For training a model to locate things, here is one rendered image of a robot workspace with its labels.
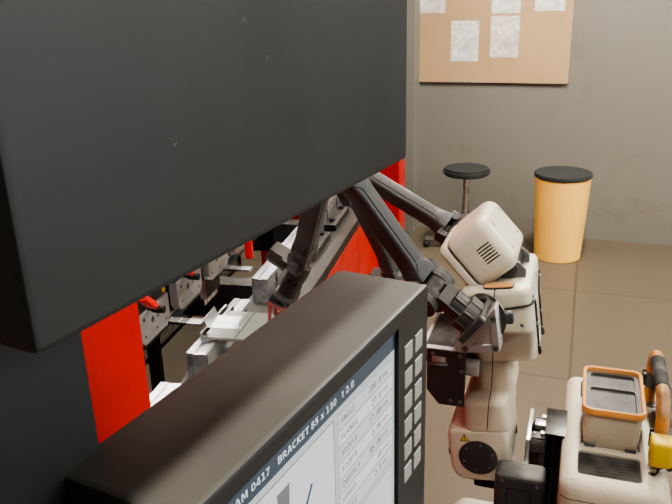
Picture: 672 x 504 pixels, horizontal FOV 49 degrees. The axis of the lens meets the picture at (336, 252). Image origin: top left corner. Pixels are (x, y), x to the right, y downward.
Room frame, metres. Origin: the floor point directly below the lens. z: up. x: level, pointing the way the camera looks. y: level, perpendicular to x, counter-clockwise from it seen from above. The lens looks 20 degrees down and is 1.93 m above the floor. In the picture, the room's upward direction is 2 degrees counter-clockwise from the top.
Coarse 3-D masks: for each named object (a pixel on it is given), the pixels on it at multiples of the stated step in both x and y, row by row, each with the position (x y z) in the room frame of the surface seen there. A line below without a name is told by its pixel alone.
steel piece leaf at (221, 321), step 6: (216, 318) 1.99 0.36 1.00; (222, 318) 1.99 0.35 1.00; (228, 318) 1.99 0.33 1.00; (234, 318) 1.99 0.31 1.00; (240, 318) 1.99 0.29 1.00; (246, 318) 1.97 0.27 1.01; (210, 324) 1.95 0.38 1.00; (216, 324) 1.95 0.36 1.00; (222, 324) 1.95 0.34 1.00; (228, 324) 1.95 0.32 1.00; (234, 324) 1.95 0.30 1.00; (240, 324) 1.92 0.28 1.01
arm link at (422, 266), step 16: (352, 192) 1.56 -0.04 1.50; (368, 192) 1.57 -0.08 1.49; (368, 208) 1.56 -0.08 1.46; (384, 208) 1.58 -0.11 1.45; (368, 224) 1.59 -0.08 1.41; (384, 224) 1.57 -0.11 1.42; (384, 240) 1.58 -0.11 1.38; (400, 240) 1.57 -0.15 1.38; (400, 256) 1.58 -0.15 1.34; (416, 256) 1.58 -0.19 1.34; (416, 272) 1.57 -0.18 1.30; (432, 272) 1.61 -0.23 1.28; (448, 272) 1.61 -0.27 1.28; (432, 304) 1.54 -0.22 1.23
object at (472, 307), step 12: (456, 300) 1.55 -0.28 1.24; (468, 300) 1.56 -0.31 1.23; (444, 312) 1.56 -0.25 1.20; (456, 312) 1.54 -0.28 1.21; (468, 312) 1.53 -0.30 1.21; (480, 312) 1.53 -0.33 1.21; (456, 324) 1.54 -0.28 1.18; (468, 324) 1.52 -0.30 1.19; (480, 324) 1.50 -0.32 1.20; (468, 336) 1.50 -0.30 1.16
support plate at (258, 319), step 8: (232, 312) 2.04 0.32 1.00; (240, 312) 2.03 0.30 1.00; (256, 320) 1.97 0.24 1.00; (264, 320) 1.97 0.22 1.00; (216, 328) 1.93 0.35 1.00; (248, 328) 1.92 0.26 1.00; (256, 328) 1.92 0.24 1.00; (208, 336) 1.88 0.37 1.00; (216, 336) 1.87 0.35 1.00; (224, 336) 1.87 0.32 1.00; (232, 336) 1.87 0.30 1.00; (240, 336) 1.87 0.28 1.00
